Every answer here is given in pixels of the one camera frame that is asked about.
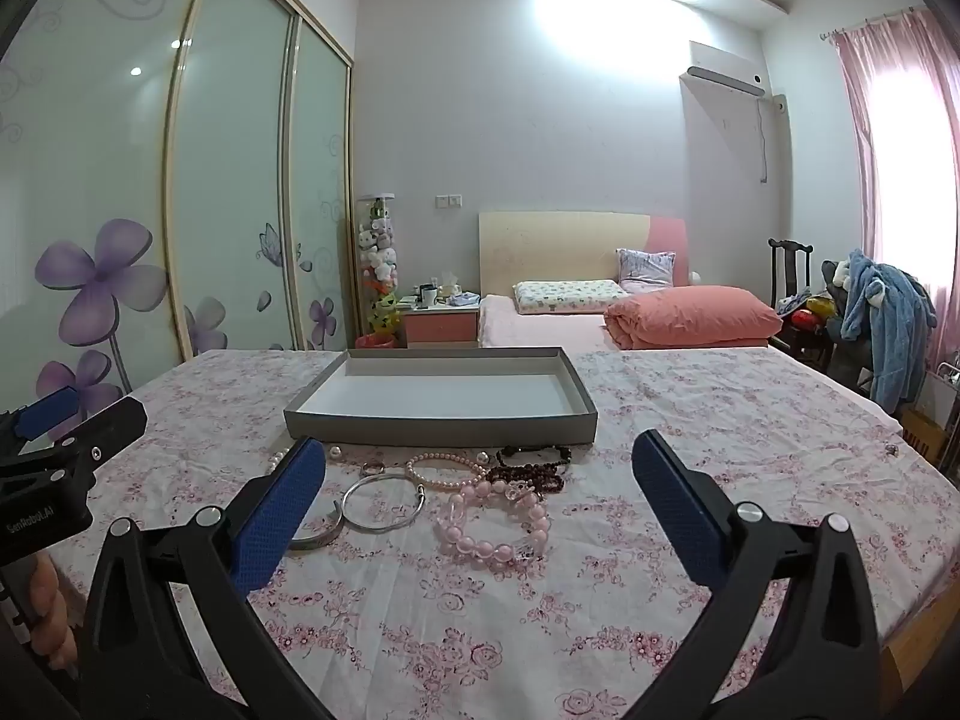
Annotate white air conditioner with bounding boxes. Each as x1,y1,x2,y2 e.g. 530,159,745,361
679,41,773,100

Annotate black bead bracelet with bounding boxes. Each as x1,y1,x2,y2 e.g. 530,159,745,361
495,445,572,468

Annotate plush toy tower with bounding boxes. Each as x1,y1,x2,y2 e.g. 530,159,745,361
356,193,400,338

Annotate person's left hand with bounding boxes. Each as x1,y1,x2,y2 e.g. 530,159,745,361
28,559,78,672

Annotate lilac pillow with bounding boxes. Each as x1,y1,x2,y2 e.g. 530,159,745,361
615,247,680,293

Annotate dark wooden chair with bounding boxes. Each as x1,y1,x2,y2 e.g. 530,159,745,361
766,238,833,372

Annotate pink pearl bracelet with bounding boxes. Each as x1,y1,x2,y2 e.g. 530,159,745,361
405,450,488,492

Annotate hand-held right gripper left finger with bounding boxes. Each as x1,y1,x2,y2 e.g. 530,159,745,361
79,435,327,720

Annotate coral folded quilt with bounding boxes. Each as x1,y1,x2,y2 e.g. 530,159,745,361
604,285,783,350

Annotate wooden bed frame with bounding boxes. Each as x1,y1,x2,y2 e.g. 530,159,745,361
874,577,957,698

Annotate pink and cream nightstand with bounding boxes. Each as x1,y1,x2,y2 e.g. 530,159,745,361
397,292,481,348

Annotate large pink bead bracelet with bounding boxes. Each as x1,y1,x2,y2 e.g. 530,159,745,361
436,481,552,567

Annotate cream and pink headboard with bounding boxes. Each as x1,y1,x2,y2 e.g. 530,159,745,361
478,211,687,297

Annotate thin silver bangle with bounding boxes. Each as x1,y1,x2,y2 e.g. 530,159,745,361
341,474,430,535

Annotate blue fleece robe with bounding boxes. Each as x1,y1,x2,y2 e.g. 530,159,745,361
838,247,938,413

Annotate flower print sliding wardrobe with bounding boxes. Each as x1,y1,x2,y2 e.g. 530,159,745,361
0,0,355,421

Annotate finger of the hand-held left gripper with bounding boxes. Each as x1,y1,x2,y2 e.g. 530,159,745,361
0,396,149,482
0,385,80,458

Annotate wide silver cuff bangle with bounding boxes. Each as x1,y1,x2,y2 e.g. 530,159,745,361
289,499,346,550

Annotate colourful toys on chair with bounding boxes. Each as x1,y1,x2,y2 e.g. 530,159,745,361
780,296,841,335

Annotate grey shallow cardboard tray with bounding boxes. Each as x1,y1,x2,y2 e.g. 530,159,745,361
283,346,599,449

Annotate dark red bead bracelet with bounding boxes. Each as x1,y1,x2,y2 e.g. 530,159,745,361
487,465,565,496

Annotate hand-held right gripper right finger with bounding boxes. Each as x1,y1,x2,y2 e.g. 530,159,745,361
631,430,882,720

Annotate pink curtain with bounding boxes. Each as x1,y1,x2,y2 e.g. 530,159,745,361
832,11,960,421

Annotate flat printed pillow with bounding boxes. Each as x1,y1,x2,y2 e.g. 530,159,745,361
514,280,631,314

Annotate grey chair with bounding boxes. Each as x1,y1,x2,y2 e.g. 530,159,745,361
821,259,886,398

